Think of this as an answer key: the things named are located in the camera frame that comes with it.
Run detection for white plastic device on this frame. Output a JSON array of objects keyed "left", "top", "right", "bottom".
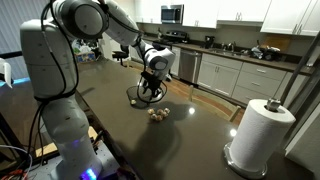
[{"left": 0, "top": 57, "right": 14, "bottom": 90}]

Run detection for metal paper towel holder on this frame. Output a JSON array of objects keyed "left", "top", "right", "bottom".
[{"left": 222, "top": 97, "right": 283, "bottom": 180}]

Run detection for light wooden board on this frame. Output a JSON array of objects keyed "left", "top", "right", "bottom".
[{"left": 34, "top": 125, "right": 100, "bottom": 158}]

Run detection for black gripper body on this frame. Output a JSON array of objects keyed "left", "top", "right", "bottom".
[{"left": 142, "top": 69, "right": 165, "bottom": 91}]

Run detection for white upper cabinet beside microwave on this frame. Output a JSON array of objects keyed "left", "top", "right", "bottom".
[{"left": 134, "top": 0, "right": 273, "bottom": 29}]

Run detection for stainless steel microwave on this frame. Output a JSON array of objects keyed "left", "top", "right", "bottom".
[{"left": 160, "top": 4, "right": 185, "bottom": 25}]

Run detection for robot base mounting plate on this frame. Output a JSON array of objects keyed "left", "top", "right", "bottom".
[{"left": 26, "top": 139, "right": 141, "bottom": 180}]

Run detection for metal sink faucet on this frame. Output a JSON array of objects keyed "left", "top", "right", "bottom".
[{"left": 221, "top": 41, "right": 238, "bottom": 53}]

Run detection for brown cutting board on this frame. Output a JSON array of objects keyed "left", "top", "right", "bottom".
[{"left": 261, "top": 34, "right": 292, "bottom": 53}]

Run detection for black office chair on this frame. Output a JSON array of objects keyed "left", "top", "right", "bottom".
[{"left": 111, "top": 44, "right": 131, "bottom": 68}]

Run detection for dark dish rack clutter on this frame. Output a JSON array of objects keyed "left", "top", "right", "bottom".
[{"left": 249, "top": 44, "right": 284, "bottom": 62}]

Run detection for thin white cable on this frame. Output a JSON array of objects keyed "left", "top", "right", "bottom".
[{"left": 0, "top": 143, "right": 35, "bottom": 180}]

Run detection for white upper kitchen cabinets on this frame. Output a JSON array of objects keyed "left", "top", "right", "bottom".
[{"left": 259, "top": 0, "right": 320, "bottom": 37}]

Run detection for white lower kitchen cabinets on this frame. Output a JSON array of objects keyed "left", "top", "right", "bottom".
[{"left": 197, "top": 52, "right": 309, "bottom": 106}]

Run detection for stainless steel dishwasher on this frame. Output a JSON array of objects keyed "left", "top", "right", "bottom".
[{"left": 177, "top": 48, "right": 203, "bottom": 85}]

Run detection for pale wooden chair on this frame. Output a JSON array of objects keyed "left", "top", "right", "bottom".
[{"left": 187, "top": 84, "right": 243, "bottom": 123}]

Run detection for cardboard box with items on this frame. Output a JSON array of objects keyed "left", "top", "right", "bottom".
[{"left": 74, "top": 51, "right": 97, "bottom": 64}]

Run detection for black coffee maker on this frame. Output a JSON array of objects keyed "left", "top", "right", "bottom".
[{"left": 203, "top": 35, "right": 216, "bottom": 50}]

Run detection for black kitchen stove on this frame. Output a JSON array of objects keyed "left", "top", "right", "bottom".
[{"left": 152, "top": 30, "right": 190, "bottom": 53}]

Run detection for white plastic bag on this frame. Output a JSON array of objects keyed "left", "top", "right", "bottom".
[{"left": 71, "top": 39, "right": 93, "bottom": 56}]

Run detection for white kitchen cabinets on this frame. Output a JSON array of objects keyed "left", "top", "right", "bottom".
[
  {"left": 197, "top": 52, "right": 309, "bottom": 106},
  {"left": 259, "top": 0, "right": 320, "bottom": 37}
]

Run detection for white paper towel roll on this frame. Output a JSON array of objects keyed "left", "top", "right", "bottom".
[{"left": 229, "top": 98, "right": 297, "bottom": 173}]

